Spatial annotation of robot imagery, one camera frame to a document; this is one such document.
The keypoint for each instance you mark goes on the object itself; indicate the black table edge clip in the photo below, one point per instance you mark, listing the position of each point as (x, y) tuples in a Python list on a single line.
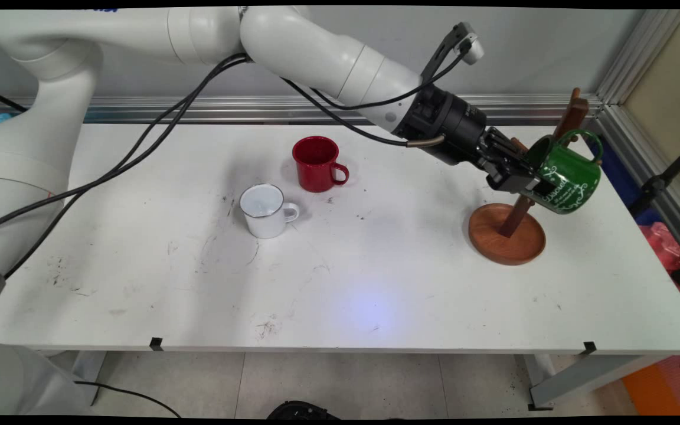
[(589, 348), (156, 344)]

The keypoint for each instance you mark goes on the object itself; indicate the white enamel mug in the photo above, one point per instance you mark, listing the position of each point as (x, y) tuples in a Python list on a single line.
[(266, 221)]

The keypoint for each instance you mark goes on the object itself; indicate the aluminium frame rail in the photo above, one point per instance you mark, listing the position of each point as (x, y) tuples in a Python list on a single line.
[(257, 109), (653, 177)]

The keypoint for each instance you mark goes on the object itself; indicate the black tripod pole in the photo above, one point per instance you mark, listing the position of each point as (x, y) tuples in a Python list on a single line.
[(659, 183)]

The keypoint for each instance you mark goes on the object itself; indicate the red enamel mug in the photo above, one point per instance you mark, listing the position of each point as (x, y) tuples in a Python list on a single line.
[(316, 171)]

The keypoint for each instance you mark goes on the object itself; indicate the grey table leg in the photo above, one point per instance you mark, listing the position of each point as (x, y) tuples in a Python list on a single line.
[(89, 369), (582, 378)]

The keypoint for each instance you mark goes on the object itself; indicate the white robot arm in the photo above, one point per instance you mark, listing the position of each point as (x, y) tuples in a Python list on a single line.
[(293, 47)]

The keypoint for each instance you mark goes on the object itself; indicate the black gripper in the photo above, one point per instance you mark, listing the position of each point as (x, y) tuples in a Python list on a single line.
[(452, 127)]

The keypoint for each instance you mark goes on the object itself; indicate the red plastic bag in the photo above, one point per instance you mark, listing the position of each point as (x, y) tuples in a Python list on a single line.
[(659, 248)]

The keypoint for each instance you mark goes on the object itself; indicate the green mug with white print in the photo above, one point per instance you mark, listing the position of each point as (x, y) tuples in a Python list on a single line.
[(576, 177)]

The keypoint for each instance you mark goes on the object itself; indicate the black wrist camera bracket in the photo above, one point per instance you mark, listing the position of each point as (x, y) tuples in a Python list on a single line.
[(443, 50)]

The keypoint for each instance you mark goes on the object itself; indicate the blue plastic sheet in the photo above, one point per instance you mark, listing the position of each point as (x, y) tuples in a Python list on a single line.
[(617, 171)]

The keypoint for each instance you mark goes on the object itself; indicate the wooden mug tree stand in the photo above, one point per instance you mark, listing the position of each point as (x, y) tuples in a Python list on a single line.
[(505, 242)]

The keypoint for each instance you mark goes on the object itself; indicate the beige partition panel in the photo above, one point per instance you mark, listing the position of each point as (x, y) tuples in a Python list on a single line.
[(670, 88)]

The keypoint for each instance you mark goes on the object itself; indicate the aluminium frame post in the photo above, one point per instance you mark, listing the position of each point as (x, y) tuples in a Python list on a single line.
[(641, 56)]

